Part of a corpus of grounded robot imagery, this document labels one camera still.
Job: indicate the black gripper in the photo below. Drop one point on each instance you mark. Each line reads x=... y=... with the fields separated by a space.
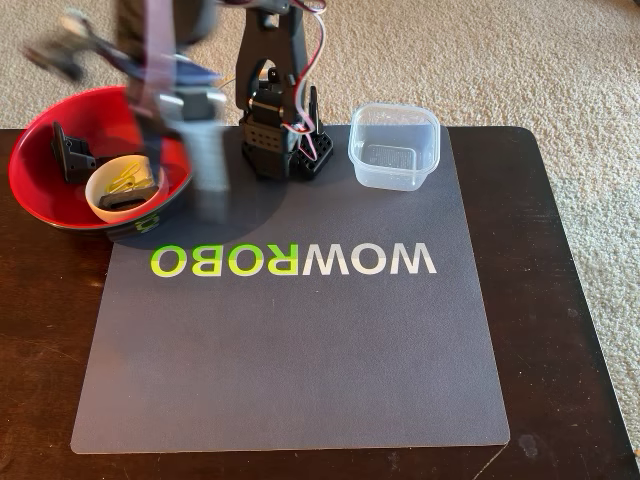
x=200 y=145

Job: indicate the yellow clothespin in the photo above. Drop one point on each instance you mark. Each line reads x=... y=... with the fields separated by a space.
x=125 y=177

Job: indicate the small white ceramic bowl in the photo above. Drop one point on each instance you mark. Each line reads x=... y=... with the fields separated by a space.
x=100 y=210

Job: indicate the black printed bracket part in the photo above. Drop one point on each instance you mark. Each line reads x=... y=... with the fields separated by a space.
x=72 y=155

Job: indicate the clear plastic food container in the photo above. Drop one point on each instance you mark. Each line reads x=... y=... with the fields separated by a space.
x=395 y=150

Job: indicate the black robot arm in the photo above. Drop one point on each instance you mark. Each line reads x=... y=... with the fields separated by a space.
x=270 y=45

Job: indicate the red bowl with black outside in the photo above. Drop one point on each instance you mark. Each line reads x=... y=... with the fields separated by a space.
x=40 y=190

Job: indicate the black perforated clamp block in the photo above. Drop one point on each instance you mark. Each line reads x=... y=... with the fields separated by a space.
x=315 y=150

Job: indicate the grey WOWROBO mat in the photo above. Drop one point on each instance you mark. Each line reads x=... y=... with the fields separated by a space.
x=300 y=350

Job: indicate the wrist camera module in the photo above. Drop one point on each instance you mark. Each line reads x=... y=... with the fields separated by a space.
x=60 y=55

